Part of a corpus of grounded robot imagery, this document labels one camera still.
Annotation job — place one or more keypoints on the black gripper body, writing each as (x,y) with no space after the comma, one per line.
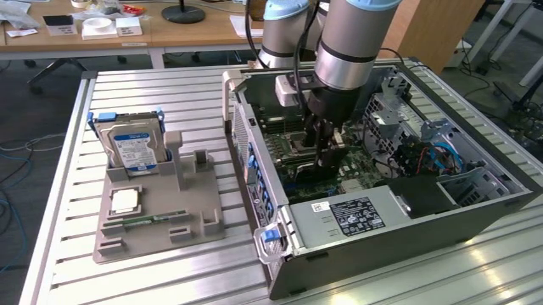
(335,105)

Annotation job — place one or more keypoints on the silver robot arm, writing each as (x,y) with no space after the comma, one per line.
(353,41)

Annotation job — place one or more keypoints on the CPU socket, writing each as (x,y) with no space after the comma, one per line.
(297,143)

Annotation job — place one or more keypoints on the dark RAM stick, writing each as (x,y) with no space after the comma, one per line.
(297,162)

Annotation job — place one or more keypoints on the green motherboard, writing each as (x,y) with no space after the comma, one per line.
(361,165)

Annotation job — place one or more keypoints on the silver chipset heatsink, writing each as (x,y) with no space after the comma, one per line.
(353,185)

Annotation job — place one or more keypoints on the perforated metal drive cage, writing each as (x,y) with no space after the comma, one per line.
(394,127)

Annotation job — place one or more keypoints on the grey power supply unit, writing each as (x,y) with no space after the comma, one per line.
(314,228)

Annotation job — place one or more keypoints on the wooden cabinet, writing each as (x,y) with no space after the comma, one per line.
(433,31)

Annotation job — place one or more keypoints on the white paper stack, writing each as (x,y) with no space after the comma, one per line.
(235,25)

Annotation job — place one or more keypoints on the silver disk bay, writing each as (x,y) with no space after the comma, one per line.
(475,187)

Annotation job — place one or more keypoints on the open PC case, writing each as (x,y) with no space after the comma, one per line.
(382,263)

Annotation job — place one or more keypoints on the grey parts rack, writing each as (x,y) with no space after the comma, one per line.
(170,206)

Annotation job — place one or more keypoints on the hard disk in blue caddy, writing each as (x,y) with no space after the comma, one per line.
(131,149)

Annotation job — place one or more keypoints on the black floor stand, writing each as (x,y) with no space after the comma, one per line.
(519,105)

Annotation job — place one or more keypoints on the black lamp base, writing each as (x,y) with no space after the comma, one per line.
(183,14)

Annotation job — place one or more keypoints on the green RAM stick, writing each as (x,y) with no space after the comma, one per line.
(140,220)

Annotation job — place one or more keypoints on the silver CPU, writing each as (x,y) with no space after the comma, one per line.
(124,201)

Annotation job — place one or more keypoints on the white labelled box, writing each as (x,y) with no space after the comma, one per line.
(130,23)

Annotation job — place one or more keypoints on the red packet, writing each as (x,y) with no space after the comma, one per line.
(134,10)

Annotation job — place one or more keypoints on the flat white box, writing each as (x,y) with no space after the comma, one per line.
(99,35)

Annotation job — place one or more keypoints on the white tape roll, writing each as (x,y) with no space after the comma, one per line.
(98,28)

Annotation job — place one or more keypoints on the black chair base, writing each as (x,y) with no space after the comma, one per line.
(55,68)

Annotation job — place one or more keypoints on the wooden desk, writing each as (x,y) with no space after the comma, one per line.
(51,44)

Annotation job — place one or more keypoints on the black-topped white box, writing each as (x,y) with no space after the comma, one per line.
(59,30)

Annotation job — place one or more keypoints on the beige tape roll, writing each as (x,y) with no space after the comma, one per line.
(79,4)

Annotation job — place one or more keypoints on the white card red print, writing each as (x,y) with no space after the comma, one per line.
(22,32)

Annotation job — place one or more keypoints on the clear plastic bag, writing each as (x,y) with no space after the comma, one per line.
(16,16)

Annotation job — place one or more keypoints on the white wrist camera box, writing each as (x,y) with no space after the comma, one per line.
(289,95)

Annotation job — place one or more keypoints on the white table frame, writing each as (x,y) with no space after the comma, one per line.
(533,74)

